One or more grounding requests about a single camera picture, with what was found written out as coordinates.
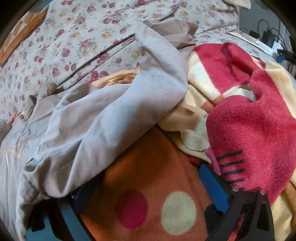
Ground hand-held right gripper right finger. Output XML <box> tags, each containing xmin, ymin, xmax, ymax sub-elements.
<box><xmin>198</xmin><ymin>162</ymin><xmax>275</xmax><ymax>241</ymax></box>

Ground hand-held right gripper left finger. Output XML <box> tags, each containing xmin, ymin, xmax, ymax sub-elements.
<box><xmin>30</xmin><ymin>181</ymin><xmax>102</xmax><ymax>241</ymax></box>

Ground beige jacket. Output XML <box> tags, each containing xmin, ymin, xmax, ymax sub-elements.
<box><xmin>0</xmin><ymin>20</ymin><xmax>199</xmax><ymax>241</ymax></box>

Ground orange red printed fleece blanket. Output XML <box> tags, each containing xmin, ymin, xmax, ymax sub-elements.
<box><xmin>79</xmin><ymin>42</ymin><xmax>296</xmax><ymax>241</ymax></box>

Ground white flat box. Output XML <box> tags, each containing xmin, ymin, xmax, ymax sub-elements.
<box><xmin>228</xmin><ymin>31</ymin><xmax>263</xmax><ymax>45</ymax></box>

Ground black power adapter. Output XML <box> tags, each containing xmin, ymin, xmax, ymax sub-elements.
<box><xmin>262</xmin><ymin>31</ymin><xmax>274</xmax><ymax>45</ymax></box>

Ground orange checkered cushion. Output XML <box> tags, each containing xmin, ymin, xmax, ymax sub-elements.
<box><xmin>0</xmin><ymin>7</ymin><xmax>49</xmax><ymax>67</ymax></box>

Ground floral quilt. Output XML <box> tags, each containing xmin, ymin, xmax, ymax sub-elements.
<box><xmin>0</xmin><ymin>0</ymin><xmax>278</xmax><ymax>121</ymax></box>

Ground beige cloth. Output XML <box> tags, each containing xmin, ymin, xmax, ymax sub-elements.
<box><xmin>225</xmin><ymin>0</ymin><xmax>251</xmax><ymax>10</ymax></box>

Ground black charger cables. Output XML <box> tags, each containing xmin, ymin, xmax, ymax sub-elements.
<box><xmin>240</xmin><ymin>20</ymin><xmax>296</xmax><ymax>70</ymax></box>

